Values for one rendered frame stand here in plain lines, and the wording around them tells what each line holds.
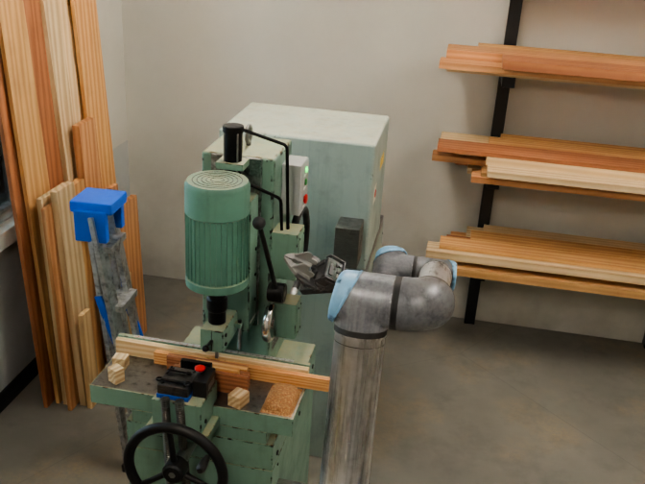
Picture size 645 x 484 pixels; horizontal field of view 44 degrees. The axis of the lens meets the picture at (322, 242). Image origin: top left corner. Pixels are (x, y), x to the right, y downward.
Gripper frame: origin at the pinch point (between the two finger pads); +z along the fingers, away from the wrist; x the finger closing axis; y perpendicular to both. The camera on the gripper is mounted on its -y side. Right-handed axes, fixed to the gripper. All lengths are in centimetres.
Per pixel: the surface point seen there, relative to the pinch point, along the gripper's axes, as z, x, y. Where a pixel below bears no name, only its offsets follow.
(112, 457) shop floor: -27, 26, -167
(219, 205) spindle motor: 21.6, -6.6, -2.5
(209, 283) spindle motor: 11.7, 7.3, -18.1
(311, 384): -29.5, 19.6, -23.3
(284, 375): -22.4, 18.6, -27.5
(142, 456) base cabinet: -1, 46, -61
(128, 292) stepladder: 4, -25, -120
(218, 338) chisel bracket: -0.6, 15.3, -30.8
